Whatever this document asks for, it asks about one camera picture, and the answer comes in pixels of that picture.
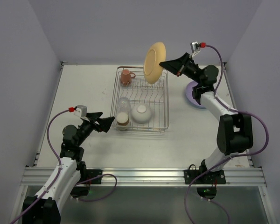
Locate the purple plate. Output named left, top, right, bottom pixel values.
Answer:
left=185, top=81, right=205, bottom=109

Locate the yellow plate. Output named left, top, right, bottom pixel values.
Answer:
left=143, top=42, right=166, bottom=84

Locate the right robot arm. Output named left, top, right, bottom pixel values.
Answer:
left=159, top=53, right=253, bottom=184

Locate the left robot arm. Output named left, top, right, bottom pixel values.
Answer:
left=19, top=112, right=115, bottom=224

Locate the white and brown cup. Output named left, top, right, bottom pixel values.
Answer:
left=116, top=112, right=130, bottom=126

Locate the clear drinking glass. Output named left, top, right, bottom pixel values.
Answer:
left=117, top=97, right=131, bottom=114

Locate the white bowl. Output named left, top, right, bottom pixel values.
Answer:
left=131, top=103, right=152, bottom=124

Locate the pink mug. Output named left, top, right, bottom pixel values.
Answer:
left=120, top=69, right=136, bottom=86

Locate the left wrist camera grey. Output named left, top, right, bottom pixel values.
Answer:
left=74, top=105, right=87, bottom=118

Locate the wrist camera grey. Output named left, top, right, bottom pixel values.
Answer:
left=74, top=105, right=87, bottom=118
left=190, top=42, right=200, bottom=57

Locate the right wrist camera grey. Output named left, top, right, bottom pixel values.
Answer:
left=190, top=42, right=200, bottom=57

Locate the metal wire dish rack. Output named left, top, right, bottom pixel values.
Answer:
left=111, top=66, right=169, bottom=132

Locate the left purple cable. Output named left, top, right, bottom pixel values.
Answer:
left=7, top=107, right=118, bottom=224

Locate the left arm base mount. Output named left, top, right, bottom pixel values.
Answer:
left=70, top=169, right=103, bottom=197

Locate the aluminium front rail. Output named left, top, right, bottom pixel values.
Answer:
left=20, top=167, right=266, bottom=187

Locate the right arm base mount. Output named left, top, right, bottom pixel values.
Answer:
left=183, top=164, right=226, bottom=199

